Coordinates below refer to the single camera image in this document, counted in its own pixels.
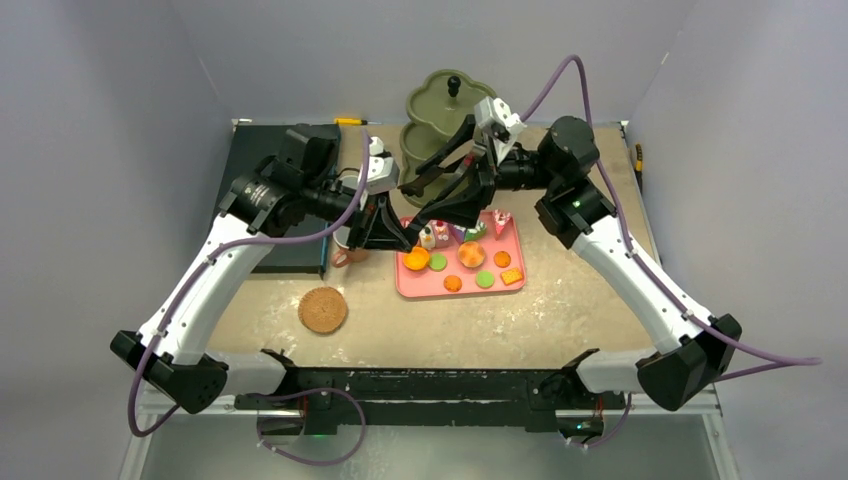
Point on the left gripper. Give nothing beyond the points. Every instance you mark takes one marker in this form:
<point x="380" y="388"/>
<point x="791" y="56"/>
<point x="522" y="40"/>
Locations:
<point x="378" y="224"/>

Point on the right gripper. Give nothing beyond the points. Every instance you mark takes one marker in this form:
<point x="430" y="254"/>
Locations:
<point x="477" y="171"/>

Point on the pink cream cake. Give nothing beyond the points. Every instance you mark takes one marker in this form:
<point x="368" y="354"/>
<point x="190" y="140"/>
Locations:
<point x="441" y="233"/>

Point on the white roll cake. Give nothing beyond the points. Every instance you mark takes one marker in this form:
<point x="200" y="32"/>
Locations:
<point x="427" y="240"/>

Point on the purple green cake slice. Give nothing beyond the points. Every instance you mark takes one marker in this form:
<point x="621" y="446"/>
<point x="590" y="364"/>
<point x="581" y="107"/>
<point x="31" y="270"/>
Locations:
<point x="463" y="234"/>

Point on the pink triangle cake slice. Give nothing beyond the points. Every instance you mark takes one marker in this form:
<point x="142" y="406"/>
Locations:
<point x="501" y="219"/>

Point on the pink serving tray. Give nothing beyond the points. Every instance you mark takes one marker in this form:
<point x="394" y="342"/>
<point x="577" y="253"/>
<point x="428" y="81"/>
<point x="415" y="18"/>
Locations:
<point x="428" y="283"/>

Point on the green three-tier stand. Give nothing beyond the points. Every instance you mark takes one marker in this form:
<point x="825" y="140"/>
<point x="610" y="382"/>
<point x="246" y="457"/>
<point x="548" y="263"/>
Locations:
<point x="436" y="110"/>

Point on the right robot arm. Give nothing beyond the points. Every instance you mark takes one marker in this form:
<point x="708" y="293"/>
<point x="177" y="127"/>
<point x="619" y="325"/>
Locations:
<point x="691" y="347"/>

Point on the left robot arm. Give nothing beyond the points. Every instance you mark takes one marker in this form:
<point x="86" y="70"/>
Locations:
<point x="288" y="198"/>

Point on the orange egg tart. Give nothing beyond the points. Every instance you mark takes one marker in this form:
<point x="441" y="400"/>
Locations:
<point x="417" y="259"/>

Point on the pink mug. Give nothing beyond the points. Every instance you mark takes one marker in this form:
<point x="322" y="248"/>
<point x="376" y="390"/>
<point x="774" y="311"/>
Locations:
<point x="345" y="255"/>

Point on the green macaron near tart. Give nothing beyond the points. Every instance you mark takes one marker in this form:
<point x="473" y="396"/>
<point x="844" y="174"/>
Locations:
<point x="437" y="262"/>

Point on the round bread bun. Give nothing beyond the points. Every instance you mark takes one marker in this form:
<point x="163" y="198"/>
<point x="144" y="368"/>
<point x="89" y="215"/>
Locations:
<point x="471" y="254"/>

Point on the chocolate chip cookie lower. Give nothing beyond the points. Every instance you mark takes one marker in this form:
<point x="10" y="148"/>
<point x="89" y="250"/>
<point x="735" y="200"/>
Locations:
<point x="452" y="283"/>

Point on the chocolate chip cookie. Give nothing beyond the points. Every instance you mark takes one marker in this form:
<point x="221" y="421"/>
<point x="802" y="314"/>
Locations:
<point x="452" y="283"/>
<point x="502" y="259"/>

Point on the chocolate chip cookie upper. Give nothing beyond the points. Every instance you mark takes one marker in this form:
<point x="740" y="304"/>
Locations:
<point x="502" y="259"/>

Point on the green macaron lower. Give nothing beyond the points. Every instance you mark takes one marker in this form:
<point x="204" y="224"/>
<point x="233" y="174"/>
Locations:
<point x="485" y="279"/>

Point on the woven rattan coaster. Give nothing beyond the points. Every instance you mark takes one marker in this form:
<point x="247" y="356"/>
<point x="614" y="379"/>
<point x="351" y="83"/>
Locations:
<point x="323" y="310"/>

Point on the square orange cracker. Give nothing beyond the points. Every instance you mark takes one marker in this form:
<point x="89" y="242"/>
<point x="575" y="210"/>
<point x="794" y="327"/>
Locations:
<point x="512" y="276"/>

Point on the yellow screwdriver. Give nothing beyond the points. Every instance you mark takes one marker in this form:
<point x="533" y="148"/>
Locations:
<point x="342" y="121"/>

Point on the dark blue flat box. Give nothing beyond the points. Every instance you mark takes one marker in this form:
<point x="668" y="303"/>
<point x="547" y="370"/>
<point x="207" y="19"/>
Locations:
<point x="251" y="143"/>

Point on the yellow black tool right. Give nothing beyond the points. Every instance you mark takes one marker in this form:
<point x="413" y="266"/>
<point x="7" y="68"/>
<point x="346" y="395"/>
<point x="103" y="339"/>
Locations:
<point x="639" y="159"/>

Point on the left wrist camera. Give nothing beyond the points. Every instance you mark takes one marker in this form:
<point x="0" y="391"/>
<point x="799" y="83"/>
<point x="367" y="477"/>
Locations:
<point x="382" y="171"/>

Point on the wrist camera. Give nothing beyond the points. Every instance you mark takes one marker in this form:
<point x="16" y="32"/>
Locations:
<point x="382" y="171"/>
<point x="495" y="118"/>

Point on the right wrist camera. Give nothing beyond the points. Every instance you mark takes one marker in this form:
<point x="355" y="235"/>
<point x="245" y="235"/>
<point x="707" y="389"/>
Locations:
<point x="495" y="118"/>

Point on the black base frame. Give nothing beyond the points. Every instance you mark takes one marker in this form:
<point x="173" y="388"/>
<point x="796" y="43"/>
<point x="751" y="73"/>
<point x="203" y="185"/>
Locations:
<point x="537" y="400"/>

